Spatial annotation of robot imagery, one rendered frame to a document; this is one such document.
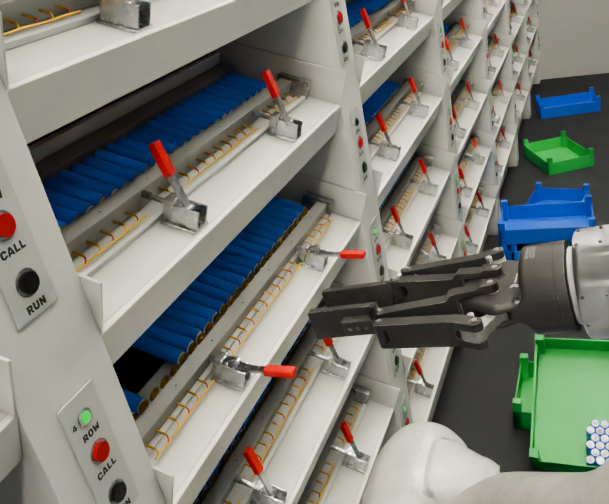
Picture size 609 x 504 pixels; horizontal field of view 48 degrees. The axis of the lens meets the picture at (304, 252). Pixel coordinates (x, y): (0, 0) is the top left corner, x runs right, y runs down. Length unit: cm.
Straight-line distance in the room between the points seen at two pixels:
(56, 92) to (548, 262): 39
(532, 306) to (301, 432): 50
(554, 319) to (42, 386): 39
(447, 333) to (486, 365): 141
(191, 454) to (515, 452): 112
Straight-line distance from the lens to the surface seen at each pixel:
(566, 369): 175
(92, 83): 57
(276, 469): 94
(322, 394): 104
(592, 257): 55
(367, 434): 125
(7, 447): 51
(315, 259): 96
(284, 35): 105
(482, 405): 184
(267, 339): 84
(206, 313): 84
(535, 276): 56
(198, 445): 72
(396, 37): 146
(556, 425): 170
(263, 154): 85
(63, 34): 61
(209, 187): 76
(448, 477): 94
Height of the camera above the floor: 118
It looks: 25 degrees down
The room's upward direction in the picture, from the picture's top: 12 degrees counter-clockwise
